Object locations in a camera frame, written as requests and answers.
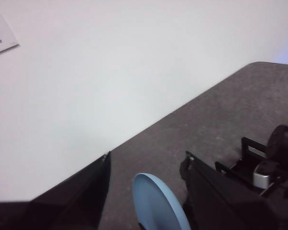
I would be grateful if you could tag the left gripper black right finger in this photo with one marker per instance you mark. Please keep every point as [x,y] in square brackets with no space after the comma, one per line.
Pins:
[225,206]

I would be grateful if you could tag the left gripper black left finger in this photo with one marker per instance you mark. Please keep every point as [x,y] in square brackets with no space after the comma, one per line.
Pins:
[69,203]

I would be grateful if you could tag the blue round plate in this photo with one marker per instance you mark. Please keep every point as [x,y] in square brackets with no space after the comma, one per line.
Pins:
[156,203]

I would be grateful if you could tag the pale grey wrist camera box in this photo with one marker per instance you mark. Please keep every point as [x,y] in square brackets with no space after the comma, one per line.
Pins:
[262,176]

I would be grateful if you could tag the white wall socket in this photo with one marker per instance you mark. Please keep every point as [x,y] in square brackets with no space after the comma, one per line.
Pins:
[2,36]

